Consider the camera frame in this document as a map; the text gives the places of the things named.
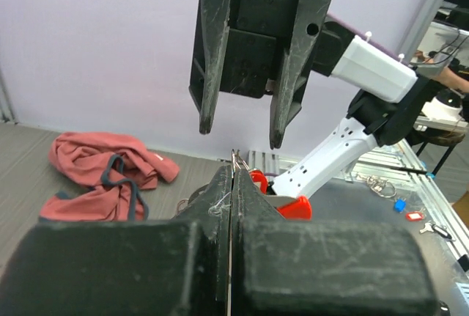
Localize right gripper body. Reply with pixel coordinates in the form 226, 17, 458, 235
220, 0, 298, 98

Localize keyring with red tag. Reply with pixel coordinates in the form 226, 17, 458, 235
174, 147, 313, 221

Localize person at desk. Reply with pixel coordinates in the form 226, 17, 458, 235
406, 55, 469, 148

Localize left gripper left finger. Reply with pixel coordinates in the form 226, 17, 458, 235
1, 166, 232, 315

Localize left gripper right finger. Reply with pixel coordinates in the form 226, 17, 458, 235
231, 171, 438, 315

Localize spare keys on bench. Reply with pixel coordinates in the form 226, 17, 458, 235
355, 174, 456, 242

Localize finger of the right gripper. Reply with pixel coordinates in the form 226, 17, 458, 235
188, 0, 231, 135
269, 0, 331, 149

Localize crumpled red shirt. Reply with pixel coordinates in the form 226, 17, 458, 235
39, 132, 180, 221

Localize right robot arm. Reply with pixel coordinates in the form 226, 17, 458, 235
189, 0, 441, 197

